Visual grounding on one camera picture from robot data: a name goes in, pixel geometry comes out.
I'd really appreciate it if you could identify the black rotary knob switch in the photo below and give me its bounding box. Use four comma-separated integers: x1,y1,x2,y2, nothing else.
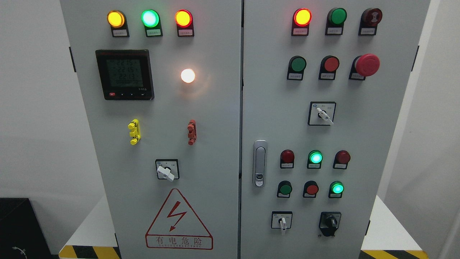
319,212,341,237

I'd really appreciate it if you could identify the grey electrical cabinet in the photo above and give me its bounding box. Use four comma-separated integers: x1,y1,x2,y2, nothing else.
60,0,430,259

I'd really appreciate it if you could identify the red terminal connector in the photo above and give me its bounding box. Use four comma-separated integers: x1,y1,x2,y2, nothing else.
187,119,197,146

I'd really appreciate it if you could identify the dark red indicator light left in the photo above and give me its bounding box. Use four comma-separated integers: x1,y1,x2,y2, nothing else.
280,149,295,169

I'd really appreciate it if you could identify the dark red indicator light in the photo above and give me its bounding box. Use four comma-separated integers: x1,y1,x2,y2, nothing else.
280,149,295,169
332,150,351,169

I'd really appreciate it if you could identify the lit white indicator light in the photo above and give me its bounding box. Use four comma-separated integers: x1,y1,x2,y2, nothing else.
180,68,196,83

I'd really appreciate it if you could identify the lit green indicator middle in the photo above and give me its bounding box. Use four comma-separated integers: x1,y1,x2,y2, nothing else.
307,150,323,169

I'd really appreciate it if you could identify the green push button second row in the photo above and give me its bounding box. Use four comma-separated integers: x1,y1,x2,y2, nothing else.
286,55,306,81

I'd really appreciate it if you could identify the yellow terminal connector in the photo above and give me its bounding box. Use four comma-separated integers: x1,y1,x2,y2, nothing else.
128,119,141,145

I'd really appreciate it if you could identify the red push button lower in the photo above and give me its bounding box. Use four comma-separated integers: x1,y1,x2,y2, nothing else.
303,181,319,198

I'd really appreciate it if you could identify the red electric hazard warning sticker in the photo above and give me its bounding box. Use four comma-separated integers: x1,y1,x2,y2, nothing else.
145,188,213,250

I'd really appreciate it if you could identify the dark red indicator light right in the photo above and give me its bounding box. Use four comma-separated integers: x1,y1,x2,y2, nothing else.
332,150,351,169

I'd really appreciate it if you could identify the black digital power meter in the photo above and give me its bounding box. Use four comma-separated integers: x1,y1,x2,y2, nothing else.
95,49,155,100

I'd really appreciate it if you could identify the red push button second row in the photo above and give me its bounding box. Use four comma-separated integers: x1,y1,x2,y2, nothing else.
318,55,340,80

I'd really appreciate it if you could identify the lit red-orange indicator light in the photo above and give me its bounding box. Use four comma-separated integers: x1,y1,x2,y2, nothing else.
175,9,194,37

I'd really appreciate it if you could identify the lit green push button lower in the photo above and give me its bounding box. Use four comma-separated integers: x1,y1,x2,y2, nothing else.
328,181,344,199

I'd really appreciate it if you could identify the lit red indicator light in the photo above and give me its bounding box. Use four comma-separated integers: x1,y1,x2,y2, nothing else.
291,8,312,36

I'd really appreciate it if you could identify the lit green indicator light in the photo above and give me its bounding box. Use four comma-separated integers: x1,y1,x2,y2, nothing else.
141,9,163,37

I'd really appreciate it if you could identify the red emergency stop button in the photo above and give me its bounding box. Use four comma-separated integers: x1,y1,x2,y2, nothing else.
349,54,381,81

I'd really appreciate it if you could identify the green push button top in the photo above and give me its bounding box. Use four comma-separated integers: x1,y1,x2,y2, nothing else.
325,7,347,36

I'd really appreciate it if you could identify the yellow indicator light left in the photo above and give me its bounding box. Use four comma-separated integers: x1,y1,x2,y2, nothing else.
107,10,129,37

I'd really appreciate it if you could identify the red black buzzer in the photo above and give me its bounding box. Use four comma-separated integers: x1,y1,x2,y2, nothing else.
358,8,383,36

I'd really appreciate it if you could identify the silver door handle lock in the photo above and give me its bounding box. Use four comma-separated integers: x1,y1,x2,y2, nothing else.
253,140,268,187

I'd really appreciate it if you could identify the white selector switch left door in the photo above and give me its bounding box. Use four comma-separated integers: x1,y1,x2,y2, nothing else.
155,159,180,182

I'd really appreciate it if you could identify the white selector switch upper right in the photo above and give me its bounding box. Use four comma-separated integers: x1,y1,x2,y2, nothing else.
308,101,336,126

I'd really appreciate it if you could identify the white selector switch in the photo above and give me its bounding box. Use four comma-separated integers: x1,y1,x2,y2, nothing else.
271,210,293,235
308,101,336,126

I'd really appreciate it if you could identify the white selector switch lower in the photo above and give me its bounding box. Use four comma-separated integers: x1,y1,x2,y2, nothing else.
271,210,293,235

